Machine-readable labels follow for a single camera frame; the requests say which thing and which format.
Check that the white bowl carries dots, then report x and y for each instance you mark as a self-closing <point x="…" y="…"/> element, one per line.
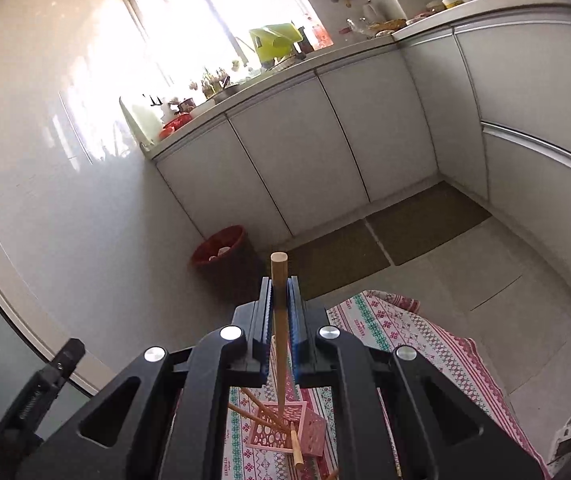
<point x="451" y="2"/>

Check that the red green patterned tablecloth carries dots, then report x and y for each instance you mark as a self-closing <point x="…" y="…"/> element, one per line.
<point x="415" y="340"/>

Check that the red trash bin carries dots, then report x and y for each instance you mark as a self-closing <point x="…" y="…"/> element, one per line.
<point x="218" y="252"/>

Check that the long white kitchen cabinet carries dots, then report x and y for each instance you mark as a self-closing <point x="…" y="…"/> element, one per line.
<point x="295" y="150"/>

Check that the pink perforated utensil holder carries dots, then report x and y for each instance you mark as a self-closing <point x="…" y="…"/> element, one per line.
<point x="315" y="435"/>

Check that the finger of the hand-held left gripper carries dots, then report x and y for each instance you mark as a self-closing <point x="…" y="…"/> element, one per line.
<point x="47" y="382"/>

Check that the plate of food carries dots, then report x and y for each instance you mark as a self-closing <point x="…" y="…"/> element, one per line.
<point x="388" y="25"/>

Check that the white cutting board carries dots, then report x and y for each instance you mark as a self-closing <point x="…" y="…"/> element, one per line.
<point x="138" y="117"/>

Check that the long wooden stick utensil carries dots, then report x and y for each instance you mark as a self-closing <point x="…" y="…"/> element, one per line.
<point x="279" y="280"/>

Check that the red label bottle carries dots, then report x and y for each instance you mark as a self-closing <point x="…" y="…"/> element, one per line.
<point x="321" y="34"/>

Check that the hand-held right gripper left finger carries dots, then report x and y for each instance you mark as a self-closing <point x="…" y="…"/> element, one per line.
<point x="266" y="320"/>

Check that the curved white kitchen cabinet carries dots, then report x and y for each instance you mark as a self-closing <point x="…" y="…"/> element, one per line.
<point x="530" y="110"/>

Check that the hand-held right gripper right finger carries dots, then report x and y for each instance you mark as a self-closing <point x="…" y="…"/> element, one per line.
<point x="296" y="325"/>

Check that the white power strip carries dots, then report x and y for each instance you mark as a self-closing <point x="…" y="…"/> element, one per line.
<point x="568" y="437"/>

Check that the dark bottle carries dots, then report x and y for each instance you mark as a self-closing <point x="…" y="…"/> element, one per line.
<point x="305" y="37"/>

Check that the kitchen window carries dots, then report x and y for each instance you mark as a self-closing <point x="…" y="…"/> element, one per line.
<point x="205" y="15"/>

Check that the brown floor mat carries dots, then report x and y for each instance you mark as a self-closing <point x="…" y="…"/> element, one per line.
<point x="425" y="222"/>
<point x="338" y="260"/>

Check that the red pot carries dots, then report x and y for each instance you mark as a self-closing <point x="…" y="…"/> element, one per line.
<point x="174" y="125"/>

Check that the thin wooden chopstick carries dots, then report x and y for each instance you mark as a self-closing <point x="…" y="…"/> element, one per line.
<point x="245" y="410"/>

